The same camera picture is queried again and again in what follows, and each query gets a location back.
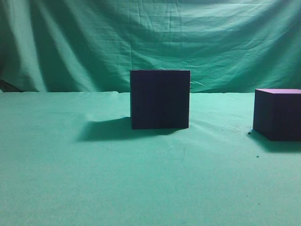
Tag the dark purple groove box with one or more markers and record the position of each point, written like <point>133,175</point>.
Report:
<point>159,99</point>

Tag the green backdrop cloth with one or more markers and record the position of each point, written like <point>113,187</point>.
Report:
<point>92,45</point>

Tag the green table cloth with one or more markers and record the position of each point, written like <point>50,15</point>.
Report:
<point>72,159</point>

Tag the purple cube block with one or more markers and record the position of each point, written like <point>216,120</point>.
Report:
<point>277,114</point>

